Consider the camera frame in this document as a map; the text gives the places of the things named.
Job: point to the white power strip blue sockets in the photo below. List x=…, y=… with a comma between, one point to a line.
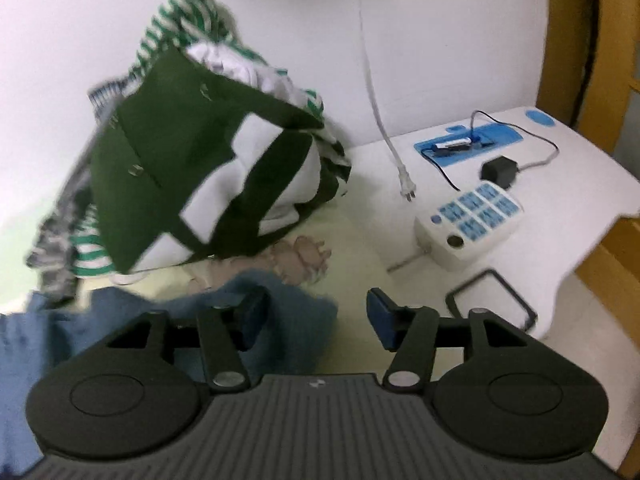
x=440, y=240

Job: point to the wooden furniture frame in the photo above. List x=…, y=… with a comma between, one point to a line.
x=615, y=60

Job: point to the black rectangular frame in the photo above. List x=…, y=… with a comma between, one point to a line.
x=516, y=294

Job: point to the green white striped shirt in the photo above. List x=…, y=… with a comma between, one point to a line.
x=190, y=5

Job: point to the blue white striped cloth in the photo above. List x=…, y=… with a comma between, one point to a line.
x=107, y=92

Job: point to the green and white jacket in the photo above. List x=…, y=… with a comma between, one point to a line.
x=150, y=150

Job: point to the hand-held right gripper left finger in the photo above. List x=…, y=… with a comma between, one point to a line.
x=252, y=311

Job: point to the printed yellow blanket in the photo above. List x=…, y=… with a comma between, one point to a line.
x=350, y=240

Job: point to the blue tray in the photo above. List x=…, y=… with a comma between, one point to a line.
x=500, y=135

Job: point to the small white blue device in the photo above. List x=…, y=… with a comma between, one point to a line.
x=452, y=143

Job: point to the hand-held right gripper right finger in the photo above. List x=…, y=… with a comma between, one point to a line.
x=380, y=320

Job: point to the grey striped sweater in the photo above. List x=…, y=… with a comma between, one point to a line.
x=55, y=240

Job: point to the blue round sticker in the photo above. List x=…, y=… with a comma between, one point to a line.
x=540, y=116

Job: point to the blue knit sweater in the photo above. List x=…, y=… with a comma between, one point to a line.
x=60, y=330

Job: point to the black power adapter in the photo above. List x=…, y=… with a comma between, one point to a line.
x=500, y=170

